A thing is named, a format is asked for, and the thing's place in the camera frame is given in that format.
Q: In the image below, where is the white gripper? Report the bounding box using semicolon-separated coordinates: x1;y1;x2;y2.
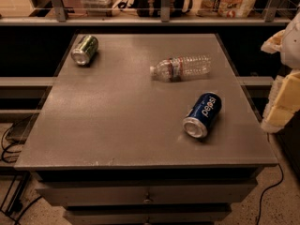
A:
261;13;300;133

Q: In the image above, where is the blue pepsi can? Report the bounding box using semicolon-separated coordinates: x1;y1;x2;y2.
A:
183;92;222;138

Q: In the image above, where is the green soda can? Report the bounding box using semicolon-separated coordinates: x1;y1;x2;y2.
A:
71;35;98;66

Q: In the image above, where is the colourful snack bag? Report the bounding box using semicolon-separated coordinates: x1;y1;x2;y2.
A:
197;0;256;18

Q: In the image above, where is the clear plastic water bottle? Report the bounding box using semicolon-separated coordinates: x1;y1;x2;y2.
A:
150;54;212;83

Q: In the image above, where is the grey cabinet with drawers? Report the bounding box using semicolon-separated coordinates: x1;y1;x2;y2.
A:
16;34;277;212

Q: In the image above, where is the grey upper drawer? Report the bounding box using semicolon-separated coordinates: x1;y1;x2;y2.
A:
37;179;257;207

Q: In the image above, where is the grey drawer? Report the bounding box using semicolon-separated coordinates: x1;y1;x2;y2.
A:
64;205;232;225
37;179;257;207

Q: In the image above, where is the grey lower drawer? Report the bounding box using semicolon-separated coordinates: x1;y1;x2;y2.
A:
64;205;232;225

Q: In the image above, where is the grey metal railing shelf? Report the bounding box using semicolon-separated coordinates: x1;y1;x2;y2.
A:
0;0;291;26

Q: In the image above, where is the black cable right floor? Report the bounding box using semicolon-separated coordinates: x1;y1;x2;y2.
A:
254;133;285;225

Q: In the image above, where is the black cables left floor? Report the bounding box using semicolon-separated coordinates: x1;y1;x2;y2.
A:
0;114;43;225

